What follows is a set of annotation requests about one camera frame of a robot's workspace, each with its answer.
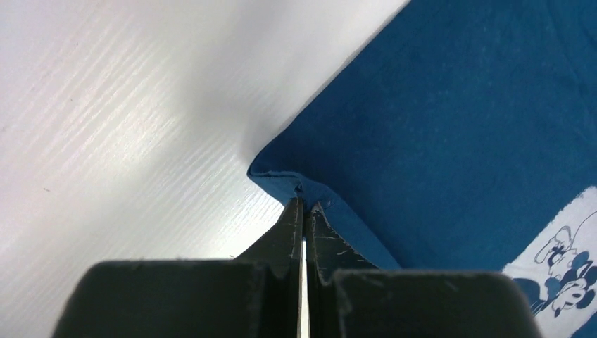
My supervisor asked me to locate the dark blue t shirt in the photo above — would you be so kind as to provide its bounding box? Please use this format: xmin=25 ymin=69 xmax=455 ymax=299
xmin=248 ymin=1 xmax=596 ymax=337

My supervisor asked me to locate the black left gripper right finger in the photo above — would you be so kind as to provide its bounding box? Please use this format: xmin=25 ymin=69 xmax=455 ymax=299
xmin=305 ymin=206 xmax=541 ymax=337

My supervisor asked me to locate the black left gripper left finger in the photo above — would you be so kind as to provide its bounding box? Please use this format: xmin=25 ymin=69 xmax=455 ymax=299
xmin=54 ymin=198 xmax=304 ymax=337

